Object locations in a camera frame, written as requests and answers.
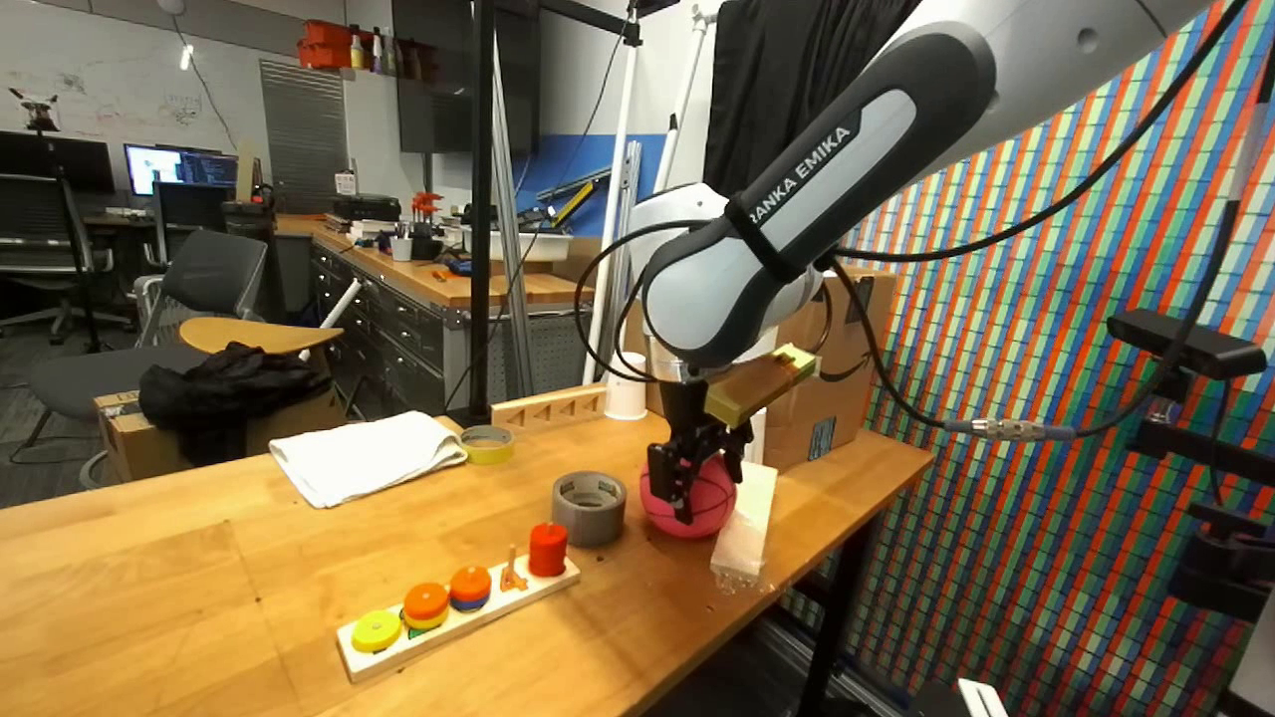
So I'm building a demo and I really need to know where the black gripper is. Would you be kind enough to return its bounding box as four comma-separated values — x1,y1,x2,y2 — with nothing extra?
641,373,757,529

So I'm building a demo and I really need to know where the pink basketball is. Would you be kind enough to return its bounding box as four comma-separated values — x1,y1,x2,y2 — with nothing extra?
637,450,741,545

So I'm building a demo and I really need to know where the long pale wooden block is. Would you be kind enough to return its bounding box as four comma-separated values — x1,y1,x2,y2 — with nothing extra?
705,459,780,597

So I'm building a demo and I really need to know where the grey duct tape roll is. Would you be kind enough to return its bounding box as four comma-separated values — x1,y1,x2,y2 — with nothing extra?
544,464,631,548

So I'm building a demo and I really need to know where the white paper cup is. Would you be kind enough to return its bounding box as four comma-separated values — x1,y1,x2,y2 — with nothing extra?
603,347,655,426

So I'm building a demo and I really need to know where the red cylinder toy piece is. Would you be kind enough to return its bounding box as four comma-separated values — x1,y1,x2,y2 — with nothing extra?
525,519,575,580

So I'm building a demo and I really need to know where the wooden rack with holes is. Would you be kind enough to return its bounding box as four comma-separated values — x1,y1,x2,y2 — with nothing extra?
487,383,611,438

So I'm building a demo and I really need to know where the large cardboard shipping box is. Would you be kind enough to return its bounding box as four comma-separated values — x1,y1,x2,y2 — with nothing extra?
752,261,900,477

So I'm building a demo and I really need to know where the yellow clear tape roll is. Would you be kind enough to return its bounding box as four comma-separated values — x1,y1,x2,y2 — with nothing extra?
457,420,519,468

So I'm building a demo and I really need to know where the white wooden toy tray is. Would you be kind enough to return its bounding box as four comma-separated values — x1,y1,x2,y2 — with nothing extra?
332,552,586,685

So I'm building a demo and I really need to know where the orange toy piece purple base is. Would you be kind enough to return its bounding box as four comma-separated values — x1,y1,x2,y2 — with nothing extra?
446,561,499,612

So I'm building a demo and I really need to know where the orange stacking toy piece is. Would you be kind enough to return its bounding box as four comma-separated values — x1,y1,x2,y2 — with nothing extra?
397,576,453,631

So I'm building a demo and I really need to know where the wooden desk with drawers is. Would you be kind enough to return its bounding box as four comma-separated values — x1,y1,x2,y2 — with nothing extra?
272,211,595,420

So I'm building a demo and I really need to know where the white folded towel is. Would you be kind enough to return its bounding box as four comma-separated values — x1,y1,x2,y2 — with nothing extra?
267,406,473,512

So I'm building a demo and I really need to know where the yellow-green stacking toy piece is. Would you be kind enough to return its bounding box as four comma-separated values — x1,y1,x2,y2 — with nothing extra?
348,606,408,658

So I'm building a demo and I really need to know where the blue board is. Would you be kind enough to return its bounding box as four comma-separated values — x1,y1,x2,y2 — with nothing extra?
513,132,669,244

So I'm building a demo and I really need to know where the white pole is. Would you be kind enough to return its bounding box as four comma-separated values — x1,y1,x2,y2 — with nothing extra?
582,0,649,391

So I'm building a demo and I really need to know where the black vertical pole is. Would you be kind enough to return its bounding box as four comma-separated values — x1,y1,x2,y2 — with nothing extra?
462,0,503,430

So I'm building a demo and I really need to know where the white floor label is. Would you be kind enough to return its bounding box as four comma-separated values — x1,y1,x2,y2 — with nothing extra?
952,673,1017,717

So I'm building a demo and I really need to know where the multicolour patterned backdrop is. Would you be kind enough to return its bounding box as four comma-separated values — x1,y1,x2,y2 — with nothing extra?
780,0,1275,717

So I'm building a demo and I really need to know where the black hanging cloth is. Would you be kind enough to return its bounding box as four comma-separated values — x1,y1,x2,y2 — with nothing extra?
700,0,924,204

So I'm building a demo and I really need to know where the round wooden stool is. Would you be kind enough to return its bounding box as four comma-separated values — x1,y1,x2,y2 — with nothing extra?
177,314,348,363

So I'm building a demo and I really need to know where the black bag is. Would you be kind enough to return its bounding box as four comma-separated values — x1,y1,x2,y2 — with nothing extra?
135,338,335,464

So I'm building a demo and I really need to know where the grey office chair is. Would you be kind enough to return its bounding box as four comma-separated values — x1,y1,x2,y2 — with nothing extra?
130,222,275,355

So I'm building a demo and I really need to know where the low cardboard crate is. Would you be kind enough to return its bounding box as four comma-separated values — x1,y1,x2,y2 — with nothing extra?
92,386,351,485

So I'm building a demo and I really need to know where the red container on shelf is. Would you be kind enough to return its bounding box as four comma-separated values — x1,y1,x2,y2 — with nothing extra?
295,15,353,76

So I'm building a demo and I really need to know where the lit computer monitor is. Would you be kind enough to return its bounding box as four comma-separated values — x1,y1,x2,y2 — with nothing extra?
118,139,244,204

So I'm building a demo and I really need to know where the black office chair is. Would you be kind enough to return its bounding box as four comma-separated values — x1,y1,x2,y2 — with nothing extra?
0,169,111,349

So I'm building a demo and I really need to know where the dark computer monitor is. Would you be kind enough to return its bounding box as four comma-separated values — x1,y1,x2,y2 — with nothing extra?
0,127,118,244

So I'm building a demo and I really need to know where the small tripod device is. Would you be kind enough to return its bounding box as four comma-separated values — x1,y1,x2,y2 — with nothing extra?
3,82,64,139

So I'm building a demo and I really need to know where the wooden camera mount plate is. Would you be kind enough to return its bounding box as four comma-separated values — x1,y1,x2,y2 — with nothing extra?
700,338,822,430

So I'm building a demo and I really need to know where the black metal table frame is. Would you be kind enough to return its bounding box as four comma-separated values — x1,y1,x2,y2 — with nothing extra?
793,512,886,717

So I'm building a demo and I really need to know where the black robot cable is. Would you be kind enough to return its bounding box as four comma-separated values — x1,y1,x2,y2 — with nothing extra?
571,0,1250,444

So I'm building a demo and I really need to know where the dark wall cabinet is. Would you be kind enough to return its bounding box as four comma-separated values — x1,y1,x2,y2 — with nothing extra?
389,0,543,157

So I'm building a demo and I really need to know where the black stereo camera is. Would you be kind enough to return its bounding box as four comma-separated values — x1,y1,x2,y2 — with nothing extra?
1104,307,1272,386

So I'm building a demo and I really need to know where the black camera stand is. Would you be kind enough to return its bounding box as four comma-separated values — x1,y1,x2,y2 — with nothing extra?
1127,369,1275,627

